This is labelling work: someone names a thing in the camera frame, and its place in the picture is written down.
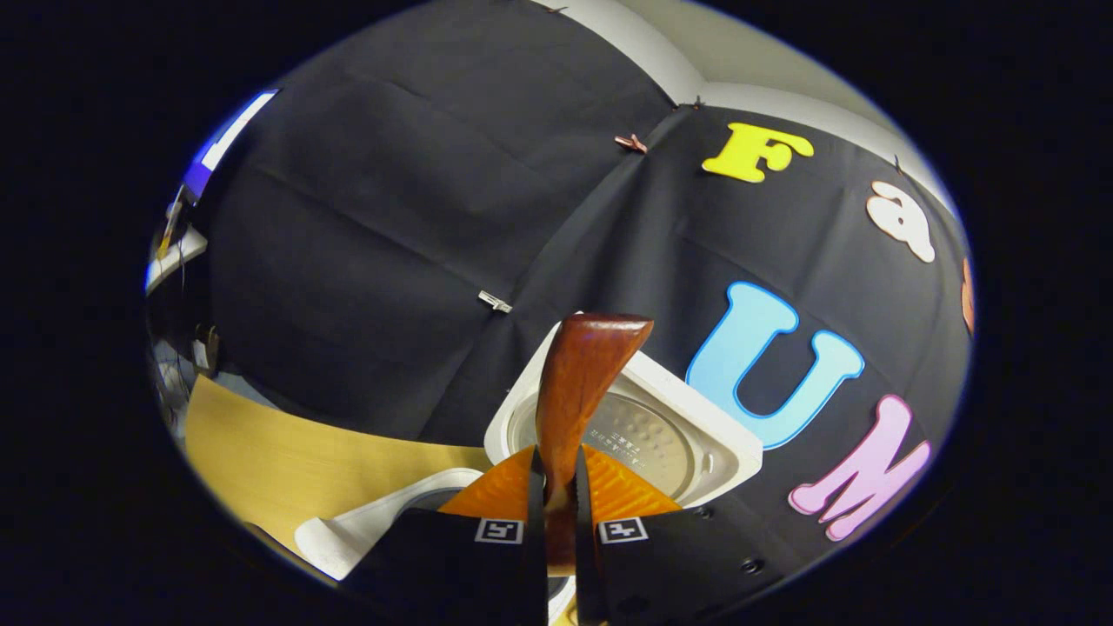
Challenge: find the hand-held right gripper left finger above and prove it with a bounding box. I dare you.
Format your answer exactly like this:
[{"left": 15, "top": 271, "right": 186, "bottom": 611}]
[{"left": 339, "top": 443, "right": 550, "bottom": 626}]

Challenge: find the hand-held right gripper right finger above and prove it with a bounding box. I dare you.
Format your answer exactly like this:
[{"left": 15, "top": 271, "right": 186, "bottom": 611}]
[{"left": 574, "top": 443, "right": 801, "bottom": 626}]

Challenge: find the white rice cooker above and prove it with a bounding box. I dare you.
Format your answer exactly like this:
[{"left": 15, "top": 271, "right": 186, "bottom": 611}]
[{"left": 294, "top": 322, "right": 764, "bottom": 601}]

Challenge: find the brown wooden spoon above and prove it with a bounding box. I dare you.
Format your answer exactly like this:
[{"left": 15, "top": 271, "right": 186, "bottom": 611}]
[{"left": 535, "top": 313, "right": 655, "bottom": 575}]

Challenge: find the white board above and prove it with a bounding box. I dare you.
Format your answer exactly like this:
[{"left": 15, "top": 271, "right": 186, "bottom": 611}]
[{"left": 146, "top": 228, "right": 210, "bottom": 295}]

